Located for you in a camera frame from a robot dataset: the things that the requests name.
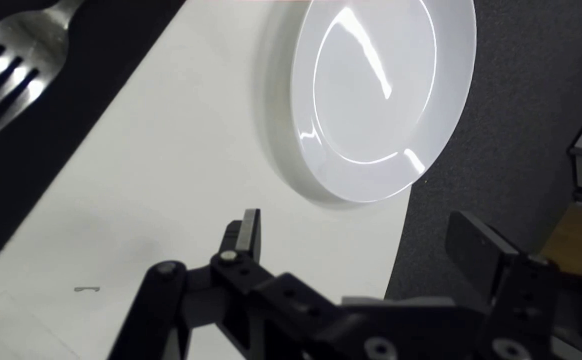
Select small white plate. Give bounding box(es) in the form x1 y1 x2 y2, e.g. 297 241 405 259
283 0 478 204

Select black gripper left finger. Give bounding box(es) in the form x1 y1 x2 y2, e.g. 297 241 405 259
211 208 261 267

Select black placemat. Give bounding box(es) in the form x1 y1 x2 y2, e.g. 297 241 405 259
0 0 186 252

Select silver fork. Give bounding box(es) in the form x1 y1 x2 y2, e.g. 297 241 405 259
0 0 88 133

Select white round table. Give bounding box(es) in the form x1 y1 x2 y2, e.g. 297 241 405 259
0 0 408 360

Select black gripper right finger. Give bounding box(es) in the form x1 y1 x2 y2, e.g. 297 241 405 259
445 210 558 306

